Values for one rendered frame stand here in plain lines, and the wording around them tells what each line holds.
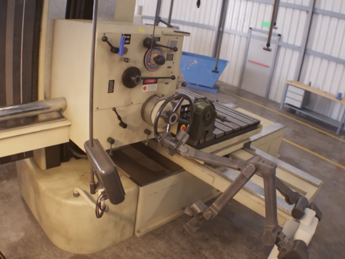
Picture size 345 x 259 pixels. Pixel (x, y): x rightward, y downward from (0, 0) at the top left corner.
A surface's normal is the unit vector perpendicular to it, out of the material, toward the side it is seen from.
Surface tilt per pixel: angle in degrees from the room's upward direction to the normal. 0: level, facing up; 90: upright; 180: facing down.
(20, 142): 90
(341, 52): 90
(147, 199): 90
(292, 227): 0
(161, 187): 90
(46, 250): 0
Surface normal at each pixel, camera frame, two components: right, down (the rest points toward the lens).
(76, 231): 0.12, 0.41
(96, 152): -0.16, -0.83
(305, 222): -0.61, 0.24
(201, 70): -0.30, 0.34
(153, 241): 0.14, -0.91
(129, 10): 0.68, 0.38
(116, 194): 0.47, 0.41
